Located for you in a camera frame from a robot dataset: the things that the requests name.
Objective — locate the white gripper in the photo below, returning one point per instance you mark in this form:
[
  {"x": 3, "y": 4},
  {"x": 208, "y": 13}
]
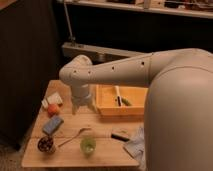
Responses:
[{"x": 80, "y": 96}]

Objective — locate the black whiteboard eraser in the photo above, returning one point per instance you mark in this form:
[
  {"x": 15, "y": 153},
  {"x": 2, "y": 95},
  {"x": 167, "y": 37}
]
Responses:
[{"x": 119, "y": 136}]

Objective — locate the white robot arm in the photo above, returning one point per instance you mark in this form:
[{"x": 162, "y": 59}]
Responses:
[{"x": 178, "y": 117}]

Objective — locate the wooden spoon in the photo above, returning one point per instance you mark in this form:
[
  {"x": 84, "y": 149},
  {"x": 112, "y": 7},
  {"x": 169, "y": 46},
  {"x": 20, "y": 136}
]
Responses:
[{"x": 75, "y": 136}]

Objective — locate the yellow plastic bin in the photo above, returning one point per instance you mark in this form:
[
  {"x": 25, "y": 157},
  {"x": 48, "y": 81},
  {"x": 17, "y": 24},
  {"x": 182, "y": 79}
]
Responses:
[{"x": 106, "y": 100}]

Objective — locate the white box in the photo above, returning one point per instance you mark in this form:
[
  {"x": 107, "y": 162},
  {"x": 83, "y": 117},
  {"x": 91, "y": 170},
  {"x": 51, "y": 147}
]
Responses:
[{"x": 55, "y": 98}]

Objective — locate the orange fruit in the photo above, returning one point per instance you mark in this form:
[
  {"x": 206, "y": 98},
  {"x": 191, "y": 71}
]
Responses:
[{"x": 53, "y": 109}]

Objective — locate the blue sponge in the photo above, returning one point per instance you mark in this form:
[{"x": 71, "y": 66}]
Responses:
[{"x": 52, "y": 125}]

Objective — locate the wooden table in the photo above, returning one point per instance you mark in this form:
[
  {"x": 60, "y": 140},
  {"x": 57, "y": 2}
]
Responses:
[{"x": 109, "y": 152}]

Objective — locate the white dish brush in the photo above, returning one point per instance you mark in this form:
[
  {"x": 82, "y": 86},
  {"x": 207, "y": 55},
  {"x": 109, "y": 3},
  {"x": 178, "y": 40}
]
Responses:
[{"x": 118, "y": 95}]

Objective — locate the small white block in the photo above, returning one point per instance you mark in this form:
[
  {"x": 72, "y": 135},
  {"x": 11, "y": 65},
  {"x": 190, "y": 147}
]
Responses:
[{"x": 44, "y": 104}]

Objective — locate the green cup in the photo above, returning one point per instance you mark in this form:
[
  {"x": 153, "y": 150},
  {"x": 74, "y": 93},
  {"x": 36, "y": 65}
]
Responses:
[{"x": 88, "y": 145}]

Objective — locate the green object in bin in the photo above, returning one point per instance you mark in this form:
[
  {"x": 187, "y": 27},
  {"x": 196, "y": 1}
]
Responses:
[{"x": 126, "y": 102}]

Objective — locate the dark bowl with contents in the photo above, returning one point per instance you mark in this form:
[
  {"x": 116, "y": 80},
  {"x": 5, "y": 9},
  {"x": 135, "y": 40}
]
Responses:
[{"x": 46, "y": 145}]

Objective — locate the grey metal shelf beam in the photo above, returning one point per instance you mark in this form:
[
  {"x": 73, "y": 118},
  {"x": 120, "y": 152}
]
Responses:
[{"x": 96, "y": 53}]

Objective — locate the grey crumpled cloth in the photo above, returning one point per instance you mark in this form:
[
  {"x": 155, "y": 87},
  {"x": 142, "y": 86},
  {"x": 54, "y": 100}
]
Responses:
[{"x": 135, "y": 147}]

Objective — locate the metal pole stand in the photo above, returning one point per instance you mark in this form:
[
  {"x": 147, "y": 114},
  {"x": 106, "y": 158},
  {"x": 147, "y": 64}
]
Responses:
[{"x": 71, "y": 36}]

